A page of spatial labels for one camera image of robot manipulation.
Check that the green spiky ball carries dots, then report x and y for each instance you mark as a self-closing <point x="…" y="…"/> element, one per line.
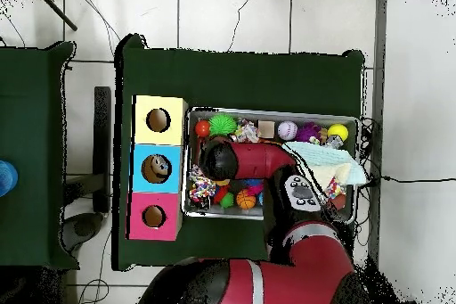
<point x="223" y="124"/>

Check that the mint knitted cloth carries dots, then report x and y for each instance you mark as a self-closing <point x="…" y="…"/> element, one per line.
<point x="328" y="153"/>

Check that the multicoloured patterned cloth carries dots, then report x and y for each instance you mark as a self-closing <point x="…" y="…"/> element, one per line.
<point x="333" y="190"/>

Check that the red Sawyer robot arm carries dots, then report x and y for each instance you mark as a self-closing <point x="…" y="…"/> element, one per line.
<point x="256" y="160"/>

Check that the clear shallow mesh bin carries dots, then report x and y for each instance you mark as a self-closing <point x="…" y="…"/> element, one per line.
<point x="196" y="210"/>

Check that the wooden box with three holes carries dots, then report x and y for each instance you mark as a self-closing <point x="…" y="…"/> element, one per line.
<point x="157" y="154"/>

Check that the red maraca rattle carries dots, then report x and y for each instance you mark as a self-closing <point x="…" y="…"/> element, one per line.
<point x="202" y="128"/>

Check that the small orange basketball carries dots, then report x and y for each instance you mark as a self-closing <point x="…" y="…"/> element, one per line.
<point x="246" y="199"/>

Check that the white baseball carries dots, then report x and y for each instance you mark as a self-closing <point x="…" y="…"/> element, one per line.
<point x="288" y="130"/>

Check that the dark green tablecloth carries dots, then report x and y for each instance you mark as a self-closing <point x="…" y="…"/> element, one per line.
<point x="249" y="83"/>

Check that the purple monster toy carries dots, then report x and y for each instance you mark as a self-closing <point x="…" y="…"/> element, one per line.
<point x="308" y="133"/>

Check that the yellow ball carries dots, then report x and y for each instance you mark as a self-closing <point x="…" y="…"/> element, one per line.
<point x="338" y="132"/>

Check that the black panel stand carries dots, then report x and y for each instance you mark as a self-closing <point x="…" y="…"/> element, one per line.
<point x="102" y="140"/>

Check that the grey round stand base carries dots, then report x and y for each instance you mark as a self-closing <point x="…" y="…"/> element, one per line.
<point x="85" y="227"/>

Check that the dark green side cloth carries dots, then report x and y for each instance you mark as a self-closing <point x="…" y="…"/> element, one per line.
<point x="35" y="104"/>

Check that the black rod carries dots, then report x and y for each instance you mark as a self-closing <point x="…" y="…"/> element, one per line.
<point x="57" y="10"/>

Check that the blue round disc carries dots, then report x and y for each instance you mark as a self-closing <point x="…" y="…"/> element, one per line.
<point x="6" y="178"/>

